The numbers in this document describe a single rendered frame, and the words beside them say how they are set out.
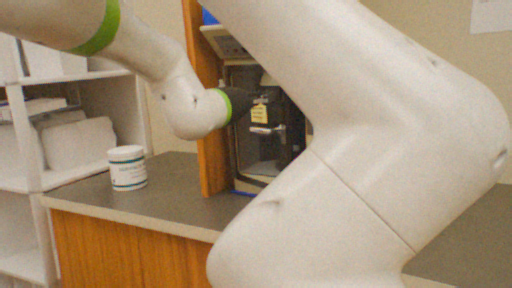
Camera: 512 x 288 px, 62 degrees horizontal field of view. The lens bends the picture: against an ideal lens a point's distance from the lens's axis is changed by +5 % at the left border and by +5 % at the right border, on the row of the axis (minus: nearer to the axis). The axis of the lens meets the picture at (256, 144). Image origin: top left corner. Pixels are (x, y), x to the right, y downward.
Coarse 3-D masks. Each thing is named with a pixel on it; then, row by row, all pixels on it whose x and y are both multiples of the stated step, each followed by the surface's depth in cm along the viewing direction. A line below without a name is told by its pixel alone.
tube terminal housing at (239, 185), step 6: (228, 60) 137; (234, 60) 136; (240, 60) 134; (246, 60) 133; (252, 60) 132; (306, 120) 127; (306, 126) 127; (306, 132) 128; (306, 138) 128; (234, 180) 147; (234, 186) 148; (240, 186) 147; (246, 186) 145; (252, 186) 144; (252, 192) 144; (258, 192) 143
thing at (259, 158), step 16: (240, 64) 130; (256, 64) 124; (240, 80) 131; (256, 80) 125; (272, 80) 119; (272, 112) 122; (288, 112) 117; (240, 128) 136; (272, 128) 123; (288, 128) 118; (240, 144) 138; (256, 144) 131; (272, 144) 125; (288, 144) 119; (240, 160) 140; (256, 160) 133; (272, 160) 127; (288, 160) 121; (240, 176) 142; (256, 176) 135; (272, 176) 128
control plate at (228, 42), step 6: (222, 36) 125; (228, 36) 124; (222, 42) 127; (228, 42) 126; (234, 42) 125; (222, 48) 130; (228, 48) 129; (234, 48) 128; (240, 48) 127; (228, 54) 132; (234, 54) 131; (240, 54) 129; (246, 54) 128
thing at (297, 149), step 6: (294, 114) 137; (300, 114) 139; (294, 120) 137; (300, 120) 139; (294, 126) 138; (300, 126) 139; (294, 132) 138; (300, 132) 140; (294, 138) 138; (300, 138) 140; (294, 144) 139; (300, 144) 140; (294, 150) 139; (300, 150) 141; (294, 156) 140
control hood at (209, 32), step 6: (204, 30) 125; (210, 30) 124; (216, 30) 123; (222, 30) 122; (204, 36) 128; (210, 36) 127; (216, 36) 126; (210, 42) 129; (216, 42) 128; (216, 48) 131; (222, 54) 133
